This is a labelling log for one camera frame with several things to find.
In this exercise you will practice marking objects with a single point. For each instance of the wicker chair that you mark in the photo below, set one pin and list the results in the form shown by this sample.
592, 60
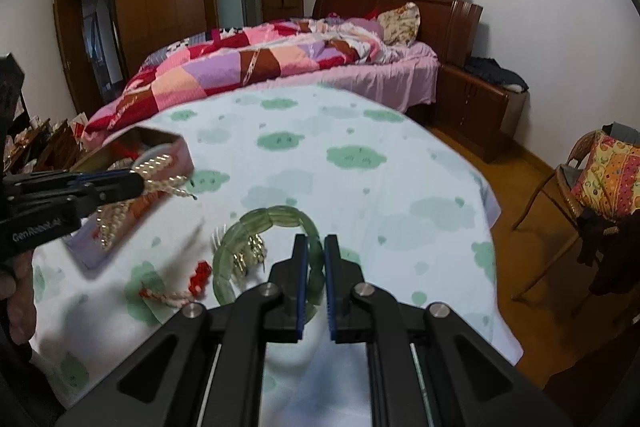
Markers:
545, 207

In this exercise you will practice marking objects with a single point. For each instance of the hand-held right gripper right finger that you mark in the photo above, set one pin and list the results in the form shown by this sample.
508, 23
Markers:
330, 287

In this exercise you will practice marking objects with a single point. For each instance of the rectangular metal tin box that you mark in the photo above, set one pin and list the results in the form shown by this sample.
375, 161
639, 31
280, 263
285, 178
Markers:
177, 157

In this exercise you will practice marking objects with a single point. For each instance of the wooden headboard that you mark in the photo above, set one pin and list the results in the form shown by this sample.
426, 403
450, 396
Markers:
440, 17

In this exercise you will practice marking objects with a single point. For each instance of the cluttered wooden shelf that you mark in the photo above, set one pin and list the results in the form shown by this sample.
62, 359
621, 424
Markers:
45, 144

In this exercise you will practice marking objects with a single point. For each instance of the patchwork quilt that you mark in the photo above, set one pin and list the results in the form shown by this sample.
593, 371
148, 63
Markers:
225, 67

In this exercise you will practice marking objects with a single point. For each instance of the floral pillow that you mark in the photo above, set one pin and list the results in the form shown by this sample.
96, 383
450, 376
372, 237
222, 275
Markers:
399, 23

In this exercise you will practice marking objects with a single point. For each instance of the colourful patterned cushion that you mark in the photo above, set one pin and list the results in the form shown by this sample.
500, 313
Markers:
612, 177

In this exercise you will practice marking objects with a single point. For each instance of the cloud print tablecloth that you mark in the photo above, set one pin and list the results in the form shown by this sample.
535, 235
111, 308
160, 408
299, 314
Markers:
350, 187

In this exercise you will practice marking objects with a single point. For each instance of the bed with pink sheet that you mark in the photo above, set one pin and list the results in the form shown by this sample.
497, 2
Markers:
390, 72

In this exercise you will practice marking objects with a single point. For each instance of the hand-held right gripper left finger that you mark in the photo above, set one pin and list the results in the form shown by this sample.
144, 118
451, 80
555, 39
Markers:
300, 287

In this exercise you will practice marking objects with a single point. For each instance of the dark garment on chair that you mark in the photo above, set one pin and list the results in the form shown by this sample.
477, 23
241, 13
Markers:
615, 252

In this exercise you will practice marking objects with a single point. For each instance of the wooden nightstand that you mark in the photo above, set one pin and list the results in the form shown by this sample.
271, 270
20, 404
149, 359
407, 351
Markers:
475, 117

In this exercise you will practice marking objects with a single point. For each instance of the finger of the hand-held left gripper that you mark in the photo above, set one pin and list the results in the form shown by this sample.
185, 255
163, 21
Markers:
107, 177
120, 196

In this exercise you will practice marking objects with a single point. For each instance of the person's left hand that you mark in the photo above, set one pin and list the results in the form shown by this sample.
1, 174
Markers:
20, 302

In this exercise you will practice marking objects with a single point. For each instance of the dark folded clothes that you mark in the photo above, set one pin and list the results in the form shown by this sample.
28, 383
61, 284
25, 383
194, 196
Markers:
495, 74

